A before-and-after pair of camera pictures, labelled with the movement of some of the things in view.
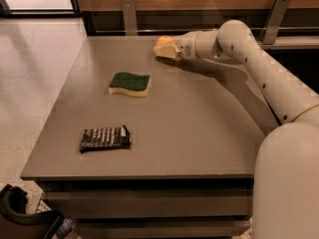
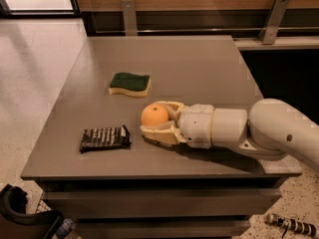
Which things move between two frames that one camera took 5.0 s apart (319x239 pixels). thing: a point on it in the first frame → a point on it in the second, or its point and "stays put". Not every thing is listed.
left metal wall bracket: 130,16 stays put
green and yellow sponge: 129,83 stays put
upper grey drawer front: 152,203 stays put
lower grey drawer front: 166,228 stays put
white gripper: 186,46 → 196,124
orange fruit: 163,40 → 154,114
